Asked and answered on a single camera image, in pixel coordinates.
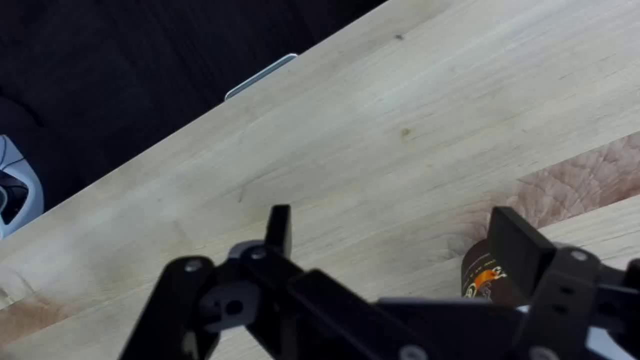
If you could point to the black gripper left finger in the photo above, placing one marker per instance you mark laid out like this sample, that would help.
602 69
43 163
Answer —
190 300

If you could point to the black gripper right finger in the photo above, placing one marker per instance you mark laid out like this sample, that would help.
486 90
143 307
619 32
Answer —
567 300

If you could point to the white grey plastic object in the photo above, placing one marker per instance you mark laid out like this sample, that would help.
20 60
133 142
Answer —
13 167

